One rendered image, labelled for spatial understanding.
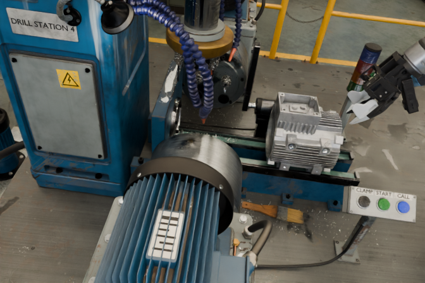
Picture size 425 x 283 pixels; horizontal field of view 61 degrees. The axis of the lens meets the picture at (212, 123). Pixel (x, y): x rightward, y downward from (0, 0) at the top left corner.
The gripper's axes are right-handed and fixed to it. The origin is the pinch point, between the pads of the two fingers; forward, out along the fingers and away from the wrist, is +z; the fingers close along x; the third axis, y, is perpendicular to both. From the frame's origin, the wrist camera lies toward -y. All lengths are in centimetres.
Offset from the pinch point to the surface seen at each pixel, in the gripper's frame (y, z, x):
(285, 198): -7.6, 35.9, 3.4
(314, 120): 6.8, 8.4, -0.9
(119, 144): 49, 43, 12
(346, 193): -4.2, 10.5, 18.7
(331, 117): 0.1, 6.8, -6.0
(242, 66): 25.0, 20.4, -27.7
